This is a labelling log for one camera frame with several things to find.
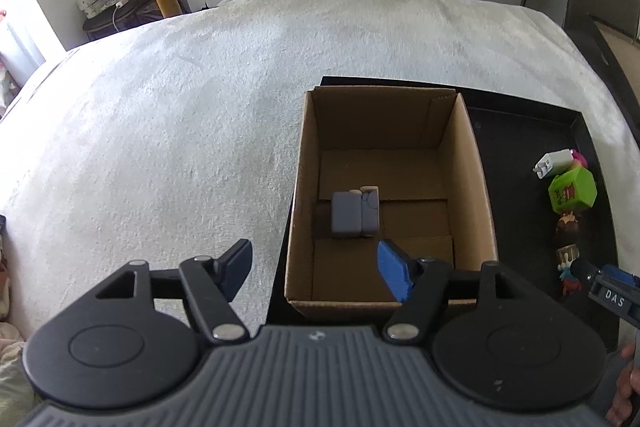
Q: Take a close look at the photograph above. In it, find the red blue cartoon figure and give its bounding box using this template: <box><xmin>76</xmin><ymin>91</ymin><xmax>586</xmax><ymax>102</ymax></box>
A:
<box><xmin>560</xmin><ymin>268</ymin><xmax>582</xmax><ymax>297</ymax></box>

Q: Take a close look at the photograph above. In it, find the brown-haired doll figure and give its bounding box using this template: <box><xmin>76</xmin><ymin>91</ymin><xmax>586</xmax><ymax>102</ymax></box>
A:
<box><xmin>554</xmin><ymin>211</ymin><xmax>580</xmax><ymax>248</ymax></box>

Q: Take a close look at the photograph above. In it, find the grey-blue block toy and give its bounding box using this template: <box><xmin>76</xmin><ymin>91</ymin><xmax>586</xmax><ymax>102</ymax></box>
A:
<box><xmin>331</xmin><ymin>186</ymin><xmax>381</xmax><ymax>237</ymax></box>

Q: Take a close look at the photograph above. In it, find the green hexagonal box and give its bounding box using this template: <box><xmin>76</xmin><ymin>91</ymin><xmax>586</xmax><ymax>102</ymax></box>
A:
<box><xmin>548</xmin><ymin>166</ymin><xmax>598</xmax><ymax>215</ymax></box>

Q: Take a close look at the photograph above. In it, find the pink toy figure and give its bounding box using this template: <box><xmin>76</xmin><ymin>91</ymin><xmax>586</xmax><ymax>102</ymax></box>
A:
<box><xmin>570</xmin><ymin>150</ymin><xmax>588</xmax><ymax>168</ymax></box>

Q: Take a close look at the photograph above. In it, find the white charger plug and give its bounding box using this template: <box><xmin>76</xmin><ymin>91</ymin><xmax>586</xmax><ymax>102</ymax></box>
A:
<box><xmin>533</xmin><ymin>148</ymin><xmax>574</xmax><ymax>179</ymax></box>

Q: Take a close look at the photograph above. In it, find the person's right hand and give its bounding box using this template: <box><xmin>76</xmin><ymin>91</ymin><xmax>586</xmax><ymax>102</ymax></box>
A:
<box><xmin>606</xmin><ymin>343</ymin><xmax>639</xmax><ymax>427</ymax></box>

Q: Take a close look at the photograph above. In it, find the small striped cup figure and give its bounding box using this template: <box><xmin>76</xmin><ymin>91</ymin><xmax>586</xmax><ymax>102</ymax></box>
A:
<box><xmin>555</xmin><ymin>244</ymin><xmax>580</xmax><ymax>272</ymax></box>

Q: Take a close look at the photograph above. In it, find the brown cardboard box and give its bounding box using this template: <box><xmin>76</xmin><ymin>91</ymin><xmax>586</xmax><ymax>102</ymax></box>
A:
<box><xmin>284</xmin><ymin>86</ymin><xmax>498</xmax><ymax>322</ymax></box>

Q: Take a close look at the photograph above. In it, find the black plastic tray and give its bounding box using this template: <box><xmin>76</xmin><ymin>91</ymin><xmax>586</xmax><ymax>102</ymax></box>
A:
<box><xmin>267</xmin><ymin>77</ymin><xmax>618</xmax><ymax>348</ymax></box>

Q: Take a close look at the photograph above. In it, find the white fluffy blanket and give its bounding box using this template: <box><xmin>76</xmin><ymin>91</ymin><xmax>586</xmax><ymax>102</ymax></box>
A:
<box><xmin>1</xmin><ymin>0</ymin><xmax>639</xmax><ymax>335</ymax></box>

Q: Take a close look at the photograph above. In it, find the dark open storage box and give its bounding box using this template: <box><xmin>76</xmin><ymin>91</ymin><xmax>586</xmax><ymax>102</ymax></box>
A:
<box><xmin>564</xmin><ymin>0</ymin><xmax>639</xmax><ymax>127</ymax></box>

